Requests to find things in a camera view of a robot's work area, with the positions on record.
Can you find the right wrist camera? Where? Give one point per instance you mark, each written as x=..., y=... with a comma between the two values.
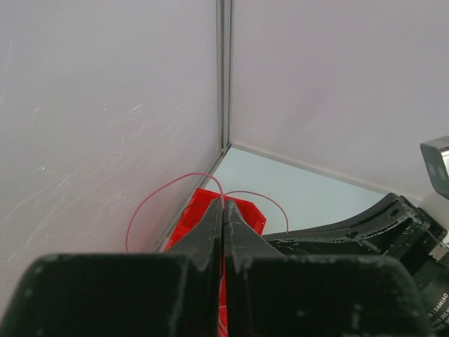
x=435, y=156

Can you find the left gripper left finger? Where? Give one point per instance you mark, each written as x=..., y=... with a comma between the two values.
x=174, y=293

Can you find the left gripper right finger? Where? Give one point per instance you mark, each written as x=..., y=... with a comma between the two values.
x=270, y=294

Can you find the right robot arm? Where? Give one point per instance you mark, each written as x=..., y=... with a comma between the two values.
x=430, y=273

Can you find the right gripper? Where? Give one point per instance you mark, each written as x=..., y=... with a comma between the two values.
x=392, y=227

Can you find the red plastic bin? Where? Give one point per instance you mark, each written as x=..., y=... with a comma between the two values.
x=191, y=216

